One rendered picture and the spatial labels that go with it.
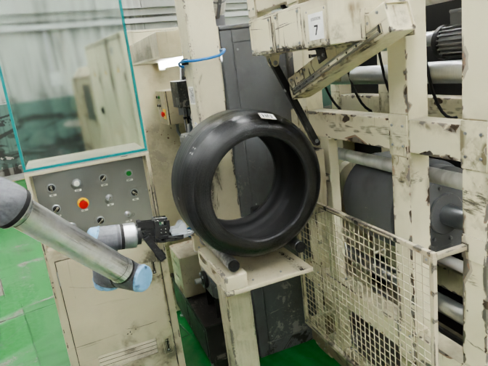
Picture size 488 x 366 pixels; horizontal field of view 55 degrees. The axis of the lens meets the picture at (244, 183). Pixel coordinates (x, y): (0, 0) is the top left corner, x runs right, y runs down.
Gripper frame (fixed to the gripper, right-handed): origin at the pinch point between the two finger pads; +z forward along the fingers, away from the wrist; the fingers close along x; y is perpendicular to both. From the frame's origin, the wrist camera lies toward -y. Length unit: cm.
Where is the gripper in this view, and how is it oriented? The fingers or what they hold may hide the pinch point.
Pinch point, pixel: (190, 233)
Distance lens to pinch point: 176.5
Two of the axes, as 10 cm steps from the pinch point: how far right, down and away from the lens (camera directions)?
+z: 9.3, -0.8, 3.7
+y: -0.1, -9.8, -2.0
